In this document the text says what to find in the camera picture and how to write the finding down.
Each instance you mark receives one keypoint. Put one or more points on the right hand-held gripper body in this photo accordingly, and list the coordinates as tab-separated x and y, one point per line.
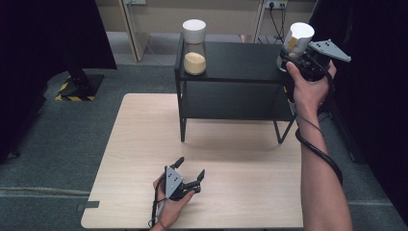
327	49

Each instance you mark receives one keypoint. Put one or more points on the glass jar with yellow granules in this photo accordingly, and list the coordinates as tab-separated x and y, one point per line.
194	61

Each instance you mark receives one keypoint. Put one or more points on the black stand base striped tape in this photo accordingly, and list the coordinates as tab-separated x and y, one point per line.
80	86

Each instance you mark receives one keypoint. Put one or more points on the black metal shelf rack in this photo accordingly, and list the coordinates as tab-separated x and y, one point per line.
237	61

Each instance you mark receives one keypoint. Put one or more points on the white wall socket strip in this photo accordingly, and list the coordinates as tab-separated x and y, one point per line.
275	4

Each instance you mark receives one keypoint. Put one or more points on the grey floor tape strip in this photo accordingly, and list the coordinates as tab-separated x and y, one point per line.
88	206

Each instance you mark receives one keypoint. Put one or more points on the dark curtain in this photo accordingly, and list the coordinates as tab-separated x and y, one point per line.
372	96
48	48

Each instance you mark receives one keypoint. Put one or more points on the white paper cup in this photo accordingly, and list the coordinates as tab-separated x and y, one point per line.
300	35

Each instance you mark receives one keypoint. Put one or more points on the person's left hand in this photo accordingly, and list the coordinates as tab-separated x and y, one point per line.
171	210

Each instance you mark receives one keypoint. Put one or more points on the person's right hand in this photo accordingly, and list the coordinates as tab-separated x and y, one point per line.
308	89

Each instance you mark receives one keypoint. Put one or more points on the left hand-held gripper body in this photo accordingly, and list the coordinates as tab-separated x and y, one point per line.
174	184

